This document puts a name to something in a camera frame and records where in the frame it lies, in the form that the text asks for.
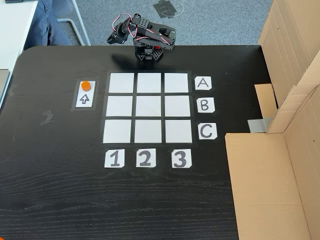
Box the brown cardboard screen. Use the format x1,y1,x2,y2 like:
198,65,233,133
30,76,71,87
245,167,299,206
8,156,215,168
224,84,320,240
254,0,320,120

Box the white arrow paper sheet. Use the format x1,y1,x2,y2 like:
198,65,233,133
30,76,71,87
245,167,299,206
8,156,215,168
75,80,95,108

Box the grey duct tape strip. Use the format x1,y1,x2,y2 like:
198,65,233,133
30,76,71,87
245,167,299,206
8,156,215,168
247,116,276,134

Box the white grid sheet black tape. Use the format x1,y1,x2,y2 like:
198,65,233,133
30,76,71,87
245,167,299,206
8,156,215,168
102,71,194,145

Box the paper label letter A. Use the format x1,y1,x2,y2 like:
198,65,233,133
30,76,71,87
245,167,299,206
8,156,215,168
194,76,213,91

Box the paper label letter B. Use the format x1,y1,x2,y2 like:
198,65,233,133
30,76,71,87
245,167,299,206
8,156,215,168
196,97,216,113

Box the person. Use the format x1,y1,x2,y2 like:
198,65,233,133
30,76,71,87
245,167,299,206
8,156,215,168
23,0,74,47

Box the paper label number 1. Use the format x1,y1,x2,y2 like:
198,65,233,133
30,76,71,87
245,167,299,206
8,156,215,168
104,149,125,169

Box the clear tape scrap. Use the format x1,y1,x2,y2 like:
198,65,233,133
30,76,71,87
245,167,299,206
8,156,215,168
39,109,55,126

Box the paper label number 2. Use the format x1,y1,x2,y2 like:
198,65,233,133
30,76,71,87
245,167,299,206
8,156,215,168
135,148,157,168

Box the paper label number 3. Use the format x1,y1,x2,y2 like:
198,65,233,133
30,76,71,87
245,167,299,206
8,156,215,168
171,148,193,169

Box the paper label letter C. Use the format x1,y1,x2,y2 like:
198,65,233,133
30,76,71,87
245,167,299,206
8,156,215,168
198,123,218,141

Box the white desk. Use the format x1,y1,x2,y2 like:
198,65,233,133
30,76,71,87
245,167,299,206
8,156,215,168
0,0,39,106

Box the red white servo cable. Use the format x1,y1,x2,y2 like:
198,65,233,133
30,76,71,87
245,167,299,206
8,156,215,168
111,12,173,47

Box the black floor tape patch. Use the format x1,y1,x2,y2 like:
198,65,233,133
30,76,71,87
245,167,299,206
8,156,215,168
152,0,179,19

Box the white metal frame leg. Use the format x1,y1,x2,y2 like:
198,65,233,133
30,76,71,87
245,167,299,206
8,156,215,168
56,0,91,46

